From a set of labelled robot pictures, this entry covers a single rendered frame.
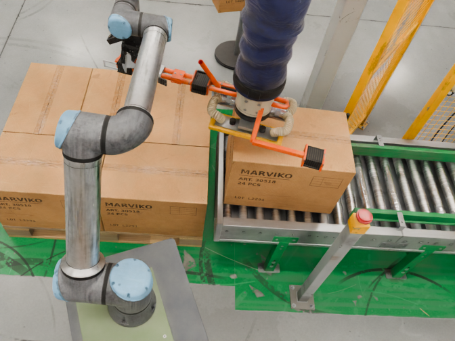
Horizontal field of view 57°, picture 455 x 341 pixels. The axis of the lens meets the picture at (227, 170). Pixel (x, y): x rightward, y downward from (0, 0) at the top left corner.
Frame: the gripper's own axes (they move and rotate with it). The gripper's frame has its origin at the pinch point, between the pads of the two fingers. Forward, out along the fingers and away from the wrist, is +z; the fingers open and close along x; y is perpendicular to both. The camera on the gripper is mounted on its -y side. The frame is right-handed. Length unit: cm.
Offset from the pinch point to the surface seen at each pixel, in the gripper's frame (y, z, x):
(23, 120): -71, 66, -1
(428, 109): 158, 38, 70
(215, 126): 45.9, 11.1, -12.2
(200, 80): 33.9, -1.6, 0.0
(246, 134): 60, 11, -12
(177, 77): 23.9, -1.3, -1.4
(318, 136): 94, 25, 12
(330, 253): 115, 54, -34
